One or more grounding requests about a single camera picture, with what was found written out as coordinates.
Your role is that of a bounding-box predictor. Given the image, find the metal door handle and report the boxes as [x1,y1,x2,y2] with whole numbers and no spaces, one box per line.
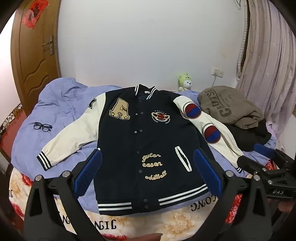
[42,35,55,55]

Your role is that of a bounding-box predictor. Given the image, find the white corrugated hose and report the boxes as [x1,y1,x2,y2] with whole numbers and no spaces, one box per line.
[237,0,249,80]

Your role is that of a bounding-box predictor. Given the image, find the floral printed quilt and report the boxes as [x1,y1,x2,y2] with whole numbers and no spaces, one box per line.
[5,160,278,241]

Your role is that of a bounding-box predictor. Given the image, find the pale pink curtain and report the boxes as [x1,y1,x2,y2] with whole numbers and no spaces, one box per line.
[236,0,296,149]

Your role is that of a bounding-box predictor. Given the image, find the blue bed sheet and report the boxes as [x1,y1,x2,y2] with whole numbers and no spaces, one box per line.
[10,77,278,212]

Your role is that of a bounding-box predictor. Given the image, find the black garment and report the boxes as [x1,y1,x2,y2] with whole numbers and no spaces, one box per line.
[228,119,272,152]

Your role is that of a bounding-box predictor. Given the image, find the red paper door decoration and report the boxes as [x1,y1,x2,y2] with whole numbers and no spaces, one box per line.
[22,0,50,29]

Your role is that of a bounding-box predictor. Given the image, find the wooden door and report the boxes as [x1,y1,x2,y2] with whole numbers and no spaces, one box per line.
[10,0,62,112]

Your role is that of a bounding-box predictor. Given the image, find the black eyeglasses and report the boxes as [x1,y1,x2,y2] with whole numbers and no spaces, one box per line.
[33,122,53,132]

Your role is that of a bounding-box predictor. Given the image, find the olive printed shirt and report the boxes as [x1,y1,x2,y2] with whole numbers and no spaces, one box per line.
[198,86,264,130]

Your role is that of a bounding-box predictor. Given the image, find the green plush toy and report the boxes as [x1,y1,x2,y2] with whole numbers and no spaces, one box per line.
[178,74,193,92]

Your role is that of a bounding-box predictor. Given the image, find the row of small trinkets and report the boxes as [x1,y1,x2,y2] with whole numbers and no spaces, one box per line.
[0,104,23,133]

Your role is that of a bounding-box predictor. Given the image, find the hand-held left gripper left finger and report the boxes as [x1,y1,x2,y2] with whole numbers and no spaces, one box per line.
[24,148,103,241]

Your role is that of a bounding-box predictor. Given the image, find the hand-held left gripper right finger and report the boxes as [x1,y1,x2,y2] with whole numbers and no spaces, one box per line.
[193,148,275,241]

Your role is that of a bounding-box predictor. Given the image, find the person's right hand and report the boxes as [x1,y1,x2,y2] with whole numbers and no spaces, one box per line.
[277,200,294,214]

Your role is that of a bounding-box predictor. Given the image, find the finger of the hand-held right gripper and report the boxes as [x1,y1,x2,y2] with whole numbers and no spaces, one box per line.
[237,156,287,180]
[253,143,296,171]

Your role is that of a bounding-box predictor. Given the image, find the navy and cream varsity jacket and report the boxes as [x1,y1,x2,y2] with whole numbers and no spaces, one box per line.
[36,84,244,215]

